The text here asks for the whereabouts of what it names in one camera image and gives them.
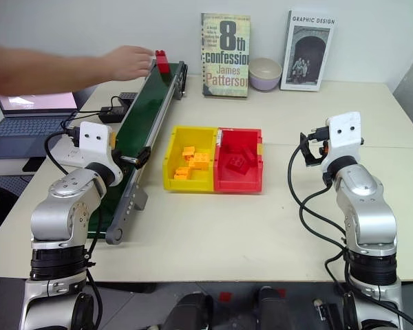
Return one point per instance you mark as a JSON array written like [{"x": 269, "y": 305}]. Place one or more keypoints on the person's bare hand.
[{"x": 129, "y": 63}]

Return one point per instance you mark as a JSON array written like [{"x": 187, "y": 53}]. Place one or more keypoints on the black power adapter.
[{"x": 111, "y": 115}]

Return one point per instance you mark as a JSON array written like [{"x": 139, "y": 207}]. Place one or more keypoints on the yellow plastic bin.
[{"x": 189, "y": 185}]

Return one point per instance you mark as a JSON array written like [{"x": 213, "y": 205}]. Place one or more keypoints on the lavender bowl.
[{"x": 265, "y": 85}]

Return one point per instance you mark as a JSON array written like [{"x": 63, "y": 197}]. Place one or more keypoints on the Graphic Design book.
[{"x": 308, "y": 51}]

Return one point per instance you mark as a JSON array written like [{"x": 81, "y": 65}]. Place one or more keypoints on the small red toy brick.
[{"x": 250, "y": 154}]

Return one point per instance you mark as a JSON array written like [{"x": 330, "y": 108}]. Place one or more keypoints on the red plastic bin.
[{"x": 237, "y": 185}]

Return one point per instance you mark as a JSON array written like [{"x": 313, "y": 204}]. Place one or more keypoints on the small orange toy brick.
[
  {"x": 188, "y": 151},
  {"x": 181, "y": 173}
]

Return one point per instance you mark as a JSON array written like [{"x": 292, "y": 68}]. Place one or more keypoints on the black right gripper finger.
[
  {"x": 311, "y": 161},
  {"x": 303, "y": 144}
]

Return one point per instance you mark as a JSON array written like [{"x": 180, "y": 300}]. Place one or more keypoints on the green conveyor belt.
[{"x": 148, "y": 99}]

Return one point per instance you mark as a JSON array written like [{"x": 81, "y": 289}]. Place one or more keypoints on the blue grey laptop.
[{"x": 20, "y": 127}]

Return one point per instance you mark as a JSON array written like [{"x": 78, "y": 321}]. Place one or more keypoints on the large red toy brick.
[{"x": 237, "y": 165}]

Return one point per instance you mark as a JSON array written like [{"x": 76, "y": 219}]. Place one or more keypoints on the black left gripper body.
[{"x": 117, "y": 156}]

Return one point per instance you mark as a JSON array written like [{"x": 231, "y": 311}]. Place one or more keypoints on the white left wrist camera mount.
[{"x": 93, "y": 141}]

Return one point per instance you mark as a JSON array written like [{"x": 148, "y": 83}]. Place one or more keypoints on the black ribbed block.
[{"x": 127, "y": 96}]

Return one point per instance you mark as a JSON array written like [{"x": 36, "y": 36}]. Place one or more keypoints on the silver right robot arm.
[{"x": 365, "y": 199}]

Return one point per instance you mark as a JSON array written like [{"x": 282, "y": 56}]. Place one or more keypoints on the white power strip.
[{"x": 67, "y": 156}]

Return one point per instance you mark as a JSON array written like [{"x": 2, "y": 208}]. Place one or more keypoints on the dark rounded shape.
[
  {"x": 271, "y": 307},
  {"x": 187, "y": 311}
]

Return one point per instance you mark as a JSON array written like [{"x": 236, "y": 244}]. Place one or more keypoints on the large orange toy brick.
[{"x": 199, "y": 161}]

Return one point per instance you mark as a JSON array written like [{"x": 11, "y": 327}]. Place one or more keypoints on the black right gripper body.
[{"x": 320, "y": 151}]

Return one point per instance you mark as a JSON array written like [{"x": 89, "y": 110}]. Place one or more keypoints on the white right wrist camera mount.
[{"x": 344, "y": 132}]

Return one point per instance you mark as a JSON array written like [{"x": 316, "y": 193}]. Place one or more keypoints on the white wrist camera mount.
[
  {"x": 344, "y": 132},
  {"x": 93, "y": 141}
]

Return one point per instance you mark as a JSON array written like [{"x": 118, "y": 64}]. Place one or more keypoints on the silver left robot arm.
[{"x": 62, "y": 209}]

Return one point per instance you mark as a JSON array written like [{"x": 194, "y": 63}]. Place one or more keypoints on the small red square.
[{"x": 225, "y": 296}]

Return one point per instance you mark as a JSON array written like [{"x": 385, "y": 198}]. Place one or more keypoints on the person's bare forearm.
[{"x": 38, "y": 72}]

